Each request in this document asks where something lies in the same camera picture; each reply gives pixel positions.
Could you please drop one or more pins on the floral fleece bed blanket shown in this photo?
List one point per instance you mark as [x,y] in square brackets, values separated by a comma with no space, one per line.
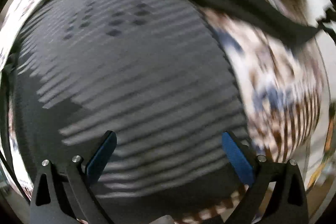
[311,157]

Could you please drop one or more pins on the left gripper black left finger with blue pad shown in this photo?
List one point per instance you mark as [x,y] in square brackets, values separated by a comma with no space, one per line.
[54,190]

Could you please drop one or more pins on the dark grey knitted garment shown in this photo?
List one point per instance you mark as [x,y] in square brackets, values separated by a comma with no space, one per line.
[168,77]

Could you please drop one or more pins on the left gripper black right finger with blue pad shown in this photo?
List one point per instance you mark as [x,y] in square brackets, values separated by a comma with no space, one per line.
[288,202]

